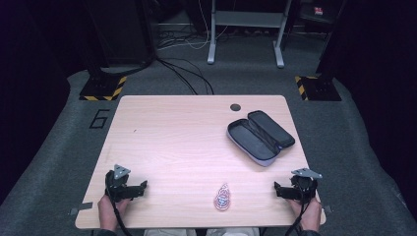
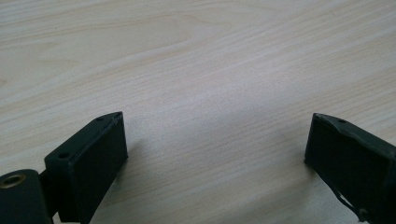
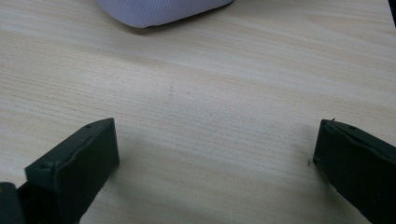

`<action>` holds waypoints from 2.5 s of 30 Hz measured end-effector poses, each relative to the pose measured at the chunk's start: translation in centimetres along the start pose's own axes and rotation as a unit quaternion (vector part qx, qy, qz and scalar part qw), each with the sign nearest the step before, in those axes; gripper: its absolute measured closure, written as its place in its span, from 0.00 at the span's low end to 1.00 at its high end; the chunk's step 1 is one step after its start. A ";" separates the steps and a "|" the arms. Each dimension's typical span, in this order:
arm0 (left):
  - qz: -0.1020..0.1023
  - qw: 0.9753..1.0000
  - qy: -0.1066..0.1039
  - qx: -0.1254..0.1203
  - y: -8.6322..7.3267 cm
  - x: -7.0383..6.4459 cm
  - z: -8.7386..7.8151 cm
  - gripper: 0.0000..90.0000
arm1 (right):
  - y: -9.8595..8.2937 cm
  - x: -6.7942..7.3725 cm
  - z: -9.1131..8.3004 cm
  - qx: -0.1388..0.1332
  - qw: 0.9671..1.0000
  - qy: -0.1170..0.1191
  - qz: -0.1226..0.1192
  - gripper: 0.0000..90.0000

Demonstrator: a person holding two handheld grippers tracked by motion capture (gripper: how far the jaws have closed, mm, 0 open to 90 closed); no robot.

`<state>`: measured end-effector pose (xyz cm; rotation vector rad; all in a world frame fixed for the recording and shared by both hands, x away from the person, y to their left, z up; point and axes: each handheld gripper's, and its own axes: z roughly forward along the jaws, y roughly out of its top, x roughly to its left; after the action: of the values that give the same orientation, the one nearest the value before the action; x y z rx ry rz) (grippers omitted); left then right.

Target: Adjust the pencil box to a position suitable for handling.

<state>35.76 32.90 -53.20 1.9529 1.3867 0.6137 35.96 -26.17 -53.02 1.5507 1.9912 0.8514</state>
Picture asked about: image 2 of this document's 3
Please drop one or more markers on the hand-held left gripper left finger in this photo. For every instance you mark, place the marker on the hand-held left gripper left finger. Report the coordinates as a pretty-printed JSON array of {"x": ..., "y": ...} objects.
[{"x": 90, "y": 161}]

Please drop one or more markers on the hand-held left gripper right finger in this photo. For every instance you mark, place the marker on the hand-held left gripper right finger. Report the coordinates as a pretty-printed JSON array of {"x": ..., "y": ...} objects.
[{"x": 351, "y": 158}]

